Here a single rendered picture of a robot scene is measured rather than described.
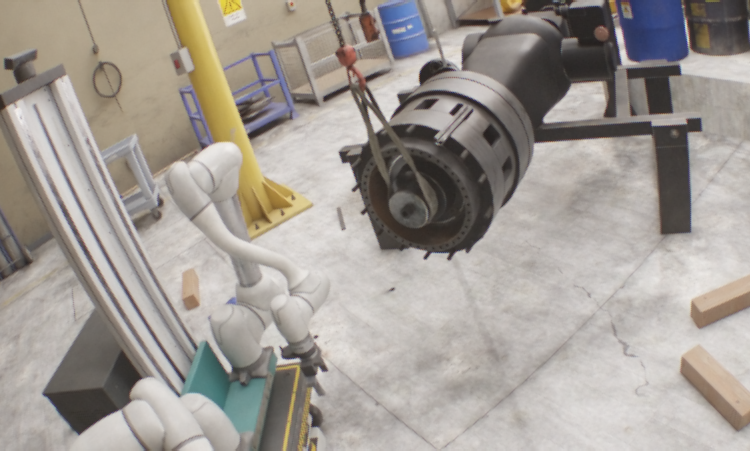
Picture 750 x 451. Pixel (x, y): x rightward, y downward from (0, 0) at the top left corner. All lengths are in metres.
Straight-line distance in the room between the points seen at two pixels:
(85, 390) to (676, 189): 2.75
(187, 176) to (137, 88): 5.77
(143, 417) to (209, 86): 3.27
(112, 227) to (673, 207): 2.56
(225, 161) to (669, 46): 3.40
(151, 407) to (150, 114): 6.57
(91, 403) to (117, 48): 6.04
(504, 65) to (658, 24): 1.95
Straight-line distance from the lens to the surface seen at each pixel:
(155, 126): 7.59
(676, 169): 2.83
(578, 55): 3.05
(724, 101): 4.04
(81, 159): 1.81
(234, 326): 2.04
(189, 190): 1.78
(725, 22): 4.48
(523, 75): 2.64
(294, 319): 1.85
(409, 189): 1.86
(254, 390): 2.10
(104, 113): 7.48
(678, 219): 2.98
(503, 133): 2.05
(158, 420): 1.16
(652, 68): 3.66
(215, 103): 4.18
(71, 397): 1.99
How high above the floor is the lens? 1.70
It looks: 27 degrees down
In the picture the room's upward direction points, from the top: 19 degrees counter-clockwise
